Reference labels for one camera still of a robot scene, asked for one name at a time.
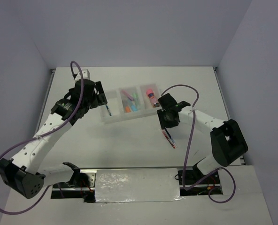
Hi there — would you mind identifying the dark blue pen refill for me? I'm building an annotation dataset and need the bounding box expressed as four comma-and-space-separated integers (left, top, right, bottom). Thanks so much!
166, 130, 177, 148

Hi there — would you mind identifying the pink capped glue bottle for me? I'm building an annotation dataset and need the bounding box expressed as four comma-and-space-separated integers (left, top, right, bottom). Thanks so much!
146, 89, 160, 108

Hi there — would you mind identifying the red pen refill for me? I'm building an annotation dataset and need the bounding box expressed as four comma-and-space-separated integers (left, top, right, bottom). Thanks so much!
162, 130, 176, 149

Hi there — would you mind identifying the orange capped highlighter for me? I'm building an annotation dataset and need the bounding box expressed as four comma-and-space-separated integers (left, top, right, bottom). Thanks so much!
123, 100, 131, 113

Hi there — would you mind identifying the purple highlighter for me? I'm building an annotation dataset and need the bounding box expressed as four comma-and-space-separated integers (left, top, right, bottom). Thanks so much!
120, 89, 134, 101

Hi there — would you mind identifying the blue highlighter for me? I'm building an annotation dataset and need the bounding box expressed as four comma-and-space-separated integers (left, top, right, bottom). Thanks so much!
128, 100, 138, 112

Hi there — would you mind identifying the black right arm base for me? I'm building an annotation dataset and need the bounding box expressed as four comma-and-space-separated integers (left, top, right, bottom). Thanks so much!
174, 169, 220, 186

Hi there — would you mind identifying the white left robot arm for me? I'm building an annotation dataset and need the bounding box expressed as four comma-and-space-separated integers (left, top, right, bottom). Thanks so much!
0, 79, 107, 199

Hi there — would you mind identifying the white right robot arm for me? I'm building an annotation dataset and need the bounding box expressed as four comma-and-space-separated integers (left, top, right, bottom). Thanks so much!
157, 94, 248, 183

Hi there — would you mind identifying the white three-compartment tray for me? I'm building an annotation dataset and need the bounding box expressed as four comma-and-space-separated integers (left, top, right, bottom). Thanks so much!
100, 83, 160, 124

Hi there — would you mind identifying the silver foil tape sheet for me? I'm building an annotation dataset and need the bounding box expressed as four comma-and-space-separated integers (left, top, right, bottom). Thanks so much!
95, 168, 182, 203

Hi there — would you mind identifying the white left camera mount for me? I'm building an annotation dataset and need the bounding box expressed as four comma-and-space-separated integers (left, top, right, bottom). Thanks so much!
74, 69, 90, 81

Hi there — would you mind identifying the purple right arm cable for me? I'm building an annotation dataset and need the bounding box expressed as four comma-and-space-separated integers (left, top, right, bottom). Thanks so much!
161, 84, 236, 203

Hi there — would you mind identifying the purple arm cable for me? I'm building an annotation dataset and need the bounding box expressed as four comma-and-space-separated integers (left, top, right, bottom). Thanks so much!
0, 61, 85, 214
161, 84, 236, 203

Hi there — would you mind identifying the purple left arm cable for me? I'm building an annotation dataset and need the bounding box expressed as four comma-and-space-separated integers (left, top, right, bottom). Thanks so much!
0, 61, 85, 214

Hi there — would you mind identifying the aluminium left table rail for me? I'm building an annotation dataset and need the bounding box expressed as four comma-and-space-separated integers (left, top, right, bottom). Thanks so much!
35, 68, 56, 133

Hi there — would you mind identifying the aluminium table edge rail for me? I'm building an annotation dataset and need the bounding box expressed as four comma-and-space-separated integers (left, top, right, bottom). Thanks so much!
212, 67, 246, 165

